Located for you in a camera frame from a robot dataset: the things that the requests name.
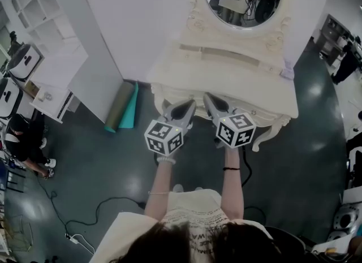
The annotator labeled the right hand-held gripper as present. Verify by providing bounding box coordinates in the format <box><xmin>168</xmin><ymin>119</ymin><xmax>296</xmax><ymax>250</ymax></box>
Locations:
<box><xmin>203</xmin><ymin>92</ymin><xmax>257</xmax><ymax>150</ymax></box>

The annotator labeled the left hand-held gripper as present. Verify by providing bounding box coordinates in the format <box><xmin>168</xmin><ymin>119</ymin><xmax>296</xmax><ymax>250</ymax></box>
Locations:
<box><xmin>144</xmin><ymin>100</ymin><xmax>197</xmax><ymax>157</ymax></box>

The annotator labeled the cream ornate dressing table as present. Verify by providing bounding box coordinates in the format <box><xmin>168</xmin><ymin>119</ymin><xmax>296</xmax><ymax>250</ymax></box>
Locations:
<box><xmin>146</xmin><ymin>0</ymin><xmax>299</xmax><ymax>153</ymax></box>

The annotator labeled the small cream drawer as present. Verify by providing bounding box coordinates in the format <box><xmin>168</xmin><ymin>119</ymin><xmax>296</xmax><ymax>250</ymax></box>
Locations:
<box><xmin>178</xmin><ymin>43</ymin><xmax>203</xmax><ymax>62</ymax></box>
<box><xmin>259</xmin><ymin>63</ymin><xmax>284</xmax><ymax>76</ymax></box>

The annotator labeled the person's left forearm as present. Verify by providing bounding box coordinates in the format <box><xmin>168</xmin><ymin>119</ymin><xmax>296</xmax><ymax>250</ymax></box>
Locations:
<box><xmin>143</xmin><ymin>161</ymin><xmax>178</xmax><ymax>217</ymax></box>

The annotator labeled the person's right forearm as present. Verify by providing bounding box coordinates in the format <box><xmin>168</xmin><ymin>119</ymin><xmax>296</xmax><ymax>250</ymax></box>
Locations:
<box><xmin>220</xmin><ymin>147</ymin><xmax>245</xmax><ymax>220</ymax></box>

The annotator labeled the person's left hand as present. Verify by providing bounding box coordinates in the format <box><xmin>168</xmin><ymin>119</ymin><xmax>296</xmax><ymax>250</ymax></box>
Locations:
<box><xmin>156</xmin><ymin>143</ymin><xmax>185</xmax><ymax>166</ymax></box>

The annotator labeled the teal rolled mat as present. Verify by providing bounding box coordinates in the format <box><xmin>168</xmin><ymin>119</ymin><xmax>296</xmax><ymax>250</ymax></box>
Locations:
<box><xmin>118</xmin><ymin>80</ymin><xmax>140</xmax><ymax>130</ymax></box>

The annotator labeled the olive rolled mat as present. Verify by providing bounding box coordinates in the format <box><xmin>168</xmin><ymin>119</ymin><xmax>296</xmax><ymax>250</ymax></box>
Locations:
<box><xmin>104</xmin><ymin>80</ymin><xmax>136</xmax><ymax>134</ymax></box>

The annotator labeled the pale purple packet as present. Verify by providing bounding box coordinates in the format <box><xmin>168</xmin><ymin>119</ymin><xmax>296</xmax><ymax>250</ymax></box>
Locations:
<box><xmin>281</xmin><ymin>60</ymin><xmax>295</xmax><ymax>80</ymax></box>

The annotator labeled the oval mirror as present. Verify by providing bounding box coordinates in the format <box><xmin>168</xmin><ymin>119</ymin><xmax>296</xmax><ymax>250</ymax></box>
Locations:
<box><xmin>202</xmin><ymin>0</ymin><xmax>283</xmax><ymax>29</ymax></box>

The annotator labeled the cream printed shirt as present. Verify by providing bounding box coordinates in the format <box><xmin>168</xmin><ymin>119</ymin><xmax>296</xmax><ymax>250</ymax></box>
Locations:
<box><xmin>89</xmin><ymin>188</ymin><xmax>279</xmax><ymax>263</ymax></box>

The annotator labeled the white side table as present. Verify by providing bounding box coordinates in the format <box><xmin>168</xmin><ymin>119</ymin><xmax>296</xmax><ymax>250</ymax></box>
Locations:
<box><xmin>29</xmin><ymin>81</ymin><xmax>75</xmax><ymax>124</ymax></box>

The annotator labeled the white box black emblem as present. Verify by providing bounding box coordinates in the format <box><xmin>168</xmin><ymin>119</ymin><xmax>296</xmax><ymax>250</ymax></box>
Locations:
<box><xmin>7</xmin><ymin>44</ymin><xmax>45</xmax><ymax>82</ymax></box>
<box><xmin>0</xmin><ymin>77</ymin><xmax>24</xmax><ymax>119</ymax></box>

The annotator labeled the white power strip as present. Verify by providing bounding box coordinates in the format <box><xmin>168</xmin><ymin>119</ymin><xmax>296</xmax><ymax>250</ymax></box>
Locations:
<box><xmin>64</xmin><ymin>232</ymin><xmax>96</xmax><ymax>255</ymax></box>

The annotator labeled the silver round-faced device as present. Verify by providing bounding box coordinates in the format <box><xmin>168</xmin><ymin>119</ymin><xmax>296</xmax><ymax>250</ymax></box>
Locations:
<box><xmin>326</xmin><ymin>230</ymin><xmax>353</xmax><ymax>243</ymax></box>
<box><xmin>333</xmin><ymin>204</ymin><xmax>360</xmax><ymax>231</ymax></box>

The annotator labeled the white shelf unit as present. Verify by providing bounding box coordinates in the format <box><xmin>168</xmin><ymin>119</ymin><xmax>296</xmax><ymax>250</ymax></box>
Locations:
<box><xmin>10</xmin><ymin>0</ymin><xmax>85</xmax><ymax>56</ymax></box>

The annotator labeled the black floor cable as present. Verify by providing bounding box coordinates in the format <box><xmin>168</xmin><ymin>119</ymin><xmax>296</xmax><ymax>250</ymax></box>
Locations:
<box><xmin>35</xmin><ymin>171</ymin><xmax>145</xmax><ymax>228</ymax></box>

